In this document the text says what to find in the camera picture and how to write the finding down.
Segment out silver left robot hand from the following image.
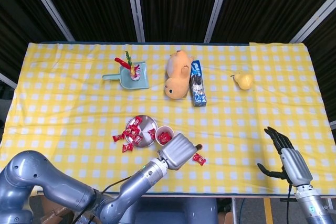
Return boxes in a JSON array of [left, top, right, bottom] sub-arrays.
[[156, 132, 204, 171]]

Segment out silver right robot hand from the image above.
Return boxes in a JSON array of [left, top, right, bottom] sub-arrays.
[[257, 126, 313, 187]]

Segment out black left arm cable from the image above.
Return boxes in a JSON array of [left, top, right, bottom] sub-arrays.
[[72, 176, 134, 224]]

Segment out yellow plush toy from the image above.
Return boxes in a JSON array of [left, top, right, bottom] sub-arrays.
[[164, 50, 195, 101]]

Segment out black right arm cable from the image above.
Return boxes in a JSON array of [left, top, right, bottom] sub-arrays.
[[286, 183, 292, 224]]

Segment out blue-grey robot torso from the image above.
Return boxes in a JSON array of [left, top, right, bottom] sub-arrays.
[[125, 196, 218, 224]]

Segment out brown cardboard box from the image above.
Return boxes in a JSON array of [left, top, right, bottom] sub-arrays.
[[28, 195, 77, 224]]

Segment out yellow pear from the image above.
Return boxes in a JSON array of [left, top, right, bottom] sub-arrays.
[[230, 72, 255, 91]]

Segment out white paper cup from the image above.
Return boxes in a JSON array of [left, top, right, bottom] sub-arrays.
[[155, 125, 174, 146]]

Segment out yellow checkered tablecloth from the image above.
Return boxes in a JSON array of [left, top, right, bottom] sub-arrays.
[[0, 41, 263, 196], [248, 41, 336, 196]]

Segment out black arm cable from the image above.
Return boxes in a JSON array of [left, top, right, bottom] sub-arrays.
[[286, 183, 292, 224], [72, 176, 134, 224]]

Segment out white table leg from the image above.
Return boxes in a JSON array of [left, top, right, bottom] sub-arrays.
[[230, 197, 237, 224]]

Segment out teal plastic dustpan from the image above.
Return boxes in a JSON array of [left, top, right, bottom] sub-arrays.
[[102, 61, 151, 91]]

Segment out round steel plate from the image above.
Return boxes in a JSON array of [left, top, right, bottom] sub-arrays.
[[125, 114, 159, 148]]

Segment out blue cookie box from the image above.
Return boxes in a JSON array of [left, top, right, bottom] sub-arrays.
[[188, 60, 208, 108]]

